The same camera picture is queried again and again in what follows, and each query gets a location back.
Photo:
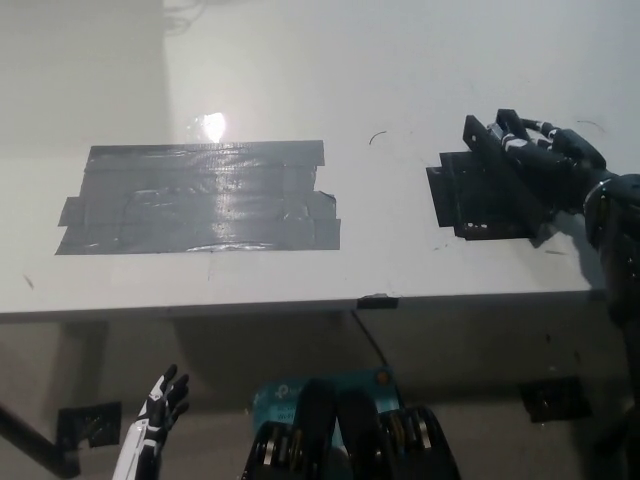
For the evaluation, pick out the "black stapler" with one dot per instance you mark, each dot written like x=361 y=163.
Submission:
x=482 y=140

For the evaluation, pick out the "black tape spot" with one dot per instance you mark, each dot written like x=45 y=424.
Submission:
x=465 y=200

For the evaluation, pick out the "black floor tape patch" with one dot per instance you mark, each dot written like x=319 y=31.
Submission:
x=556 y=400
x=90 y=424

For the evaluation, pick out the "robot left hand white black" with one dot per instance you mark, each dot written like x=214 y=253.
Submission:
x=157 y=415

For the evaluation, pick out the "robot right hand black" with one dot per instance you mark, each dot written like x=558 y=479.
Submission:
x=555 y=160

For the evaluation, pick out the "large grey duct tape patch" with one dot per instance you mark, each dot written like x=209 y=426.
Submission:
x=200 y=200

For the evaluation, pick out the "black metal desk leg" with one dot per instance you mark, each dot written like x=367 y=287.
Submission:
x=35 y=437

